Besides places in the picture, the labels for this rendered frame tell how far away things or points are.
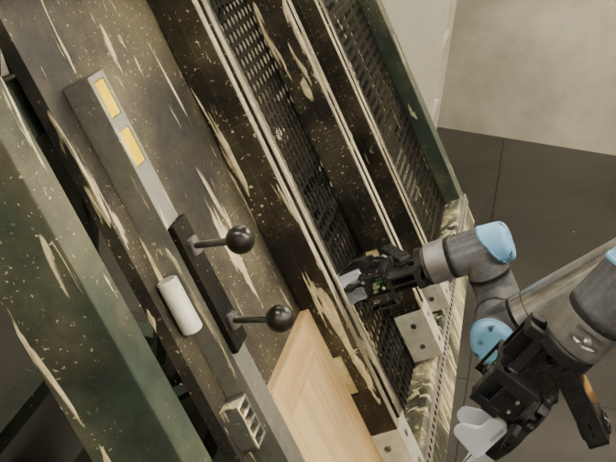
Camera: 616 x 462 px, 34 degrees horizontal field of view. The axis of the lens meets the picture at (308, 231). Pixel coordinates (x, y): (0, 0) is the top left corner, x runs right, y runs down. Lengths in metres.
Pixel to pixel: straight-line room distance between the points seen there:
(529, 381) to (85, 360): 0.50
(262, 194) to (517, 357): 0.66
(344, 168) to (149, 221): 0.89
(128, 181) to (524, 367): 0.55
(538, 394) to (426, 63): 4.27
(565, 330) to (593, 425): 0.13
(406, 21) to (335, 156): 3.21
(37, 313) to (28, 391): 2.28
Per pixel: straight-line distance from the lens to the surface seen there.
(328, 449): 1.68
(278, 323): 1.30
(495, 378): 1.15
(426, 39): 5.33
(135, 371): 1.15
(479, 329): 1.64
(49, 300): 1.14
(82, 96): 1.31
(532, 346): 1.15
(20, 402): 3.38
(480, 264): 1.74
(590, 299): 1.11
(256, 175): 1.68
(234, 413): 1.39
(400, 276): 1.75
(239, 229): 1.26
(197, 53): 1.65
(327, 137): 2.14
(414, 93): 3.15
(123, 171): 1.32
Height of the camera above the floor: 2.09
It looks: 24 degrees down
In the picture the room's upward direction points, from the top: 6 degrees clockwise
